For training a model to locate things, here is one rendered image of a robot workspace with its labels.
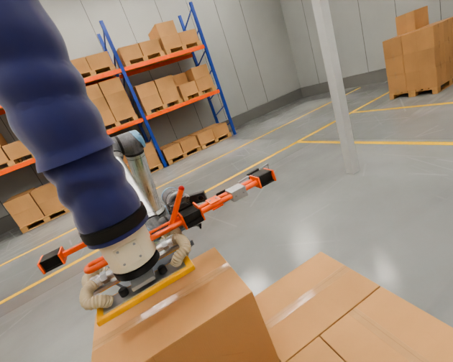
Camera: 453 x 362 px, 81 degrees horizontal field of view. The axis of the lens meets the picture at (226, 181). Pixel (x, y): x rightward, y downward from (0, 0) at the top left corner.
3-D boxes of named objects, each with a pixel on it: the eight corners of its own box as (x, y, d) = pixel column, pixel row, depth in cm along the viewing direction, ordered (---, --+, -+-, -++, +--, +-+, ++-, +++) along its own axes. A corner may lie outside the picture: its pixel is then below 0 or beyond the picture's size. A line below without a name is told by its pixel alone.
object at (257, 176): (261, 188, 110) (257, 178, 109) (252, 185, 117) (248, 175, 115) (276, 180, 113) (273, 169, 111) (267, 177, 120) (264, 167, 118)
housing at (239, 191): (234, 202, 107) (231, 193, 106) (227, 199, 113) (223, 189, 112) (249, 195, 109) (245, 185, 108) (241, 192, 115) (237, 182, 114)
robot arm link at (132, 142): (146, 228, 194) (109, 133, 154) (167, 216, 202) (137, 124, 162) (154, 238, 184) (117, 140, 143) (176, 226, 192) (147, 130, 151)
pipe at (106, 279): (93, 315, 82) (84, 302, 80) (95, 276, 104) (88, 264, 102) (190, 258, 93) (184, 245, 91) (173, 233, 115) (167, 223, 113)
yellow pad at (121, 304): (98, 327, 81) (90, 316, 80) (98, 308, 90) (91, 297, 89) (195, 268, 92) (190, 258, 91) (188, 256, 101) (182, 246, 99)
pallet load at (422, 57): (438, 93, 560) (431, 3, 503) (389, 99, 647) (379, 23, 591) (464, 77, 606) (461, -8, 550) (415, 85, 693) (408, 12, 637)
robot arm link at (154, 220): (90, 139, 144) (149, 240, 120) (113, 131, 150) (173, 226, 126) (95, 152, 153) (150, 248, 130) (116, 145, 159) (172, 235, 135)
